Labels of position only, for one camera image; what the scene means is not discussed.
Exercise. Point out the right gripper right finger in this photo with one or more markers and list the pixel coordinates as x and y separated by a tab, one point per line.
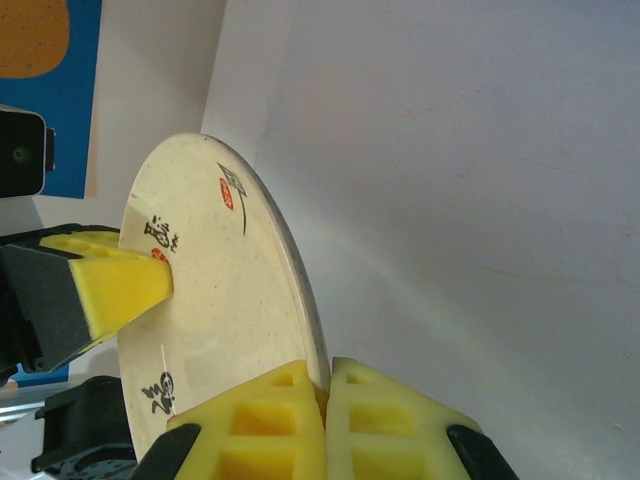
390	440

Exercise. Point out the beige plate black calligraphy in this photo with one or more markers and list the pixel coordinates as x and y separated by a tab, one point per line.
225	280

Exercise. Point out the aluminium base beam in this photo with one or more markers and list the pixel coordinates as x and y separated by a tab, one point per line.
20	407

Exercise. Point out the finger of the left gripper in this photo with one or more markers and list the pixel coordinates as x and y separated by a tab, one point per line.
120	290

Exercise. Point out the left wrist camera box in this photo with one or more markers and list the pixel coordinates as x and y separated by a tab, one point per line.
22	150

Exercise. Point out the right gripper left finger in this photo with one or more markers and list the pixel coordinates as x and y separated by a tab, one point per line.
260	440

